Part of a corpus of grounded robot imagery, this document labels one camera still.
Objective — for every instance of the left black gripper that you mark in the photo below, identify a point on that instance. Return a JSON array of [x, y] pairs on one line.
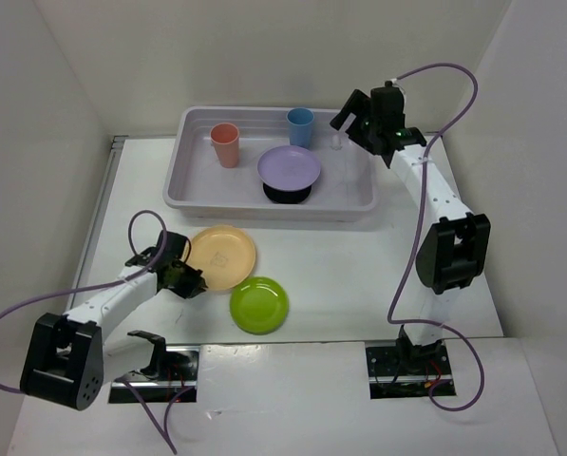
[[191, 289]]

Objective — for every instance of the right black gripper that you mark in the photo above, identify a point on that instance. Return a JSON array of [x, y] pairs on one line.
[[358, 104]]

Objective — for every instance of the orange plastic plate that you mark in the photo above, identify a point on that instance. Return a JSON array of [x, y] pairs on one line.
[[225, 254]]

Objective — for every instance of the blue plastic cup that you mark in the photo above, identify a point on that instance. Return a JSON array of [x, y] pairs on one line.
[[300, 122]]

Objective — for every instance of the purple plastic plate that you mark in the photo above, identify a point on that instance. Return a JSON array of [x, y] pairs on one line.
[[289, 168]]

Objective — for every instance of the green plastic plate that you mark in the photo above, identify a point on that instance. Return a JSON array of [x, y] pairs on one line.
[[259, 305]]

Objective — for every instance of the black small plate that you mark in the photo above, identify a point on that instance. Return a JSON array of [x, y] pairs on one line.
[[286, 197]]

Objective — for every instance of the pink plastic cup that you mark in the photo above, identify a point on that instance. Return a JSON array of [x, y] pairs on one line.
[[225, 140]]

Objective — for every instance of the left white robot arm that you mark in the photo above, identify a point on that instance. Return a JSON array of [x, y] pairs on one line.
[[69, 355]]

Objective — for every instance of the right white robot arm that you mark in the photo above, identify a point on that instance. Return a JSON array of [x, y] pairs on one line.
[[451, 249]]

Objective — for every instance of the lavender plastic bin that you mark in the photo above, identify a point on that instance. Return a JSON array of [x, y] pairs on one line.
[[198, 186]]

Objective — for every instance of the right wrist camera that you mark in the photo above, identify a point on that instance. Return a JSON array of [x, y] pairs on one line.
[[393, 83]]

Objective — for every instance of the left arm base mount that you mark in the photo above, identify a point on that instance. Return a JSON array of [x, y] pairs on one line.
[[167, 373]]

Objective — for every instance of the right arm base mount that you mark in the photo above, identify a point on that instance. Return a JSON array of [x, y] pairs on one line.
[[392, 378]]

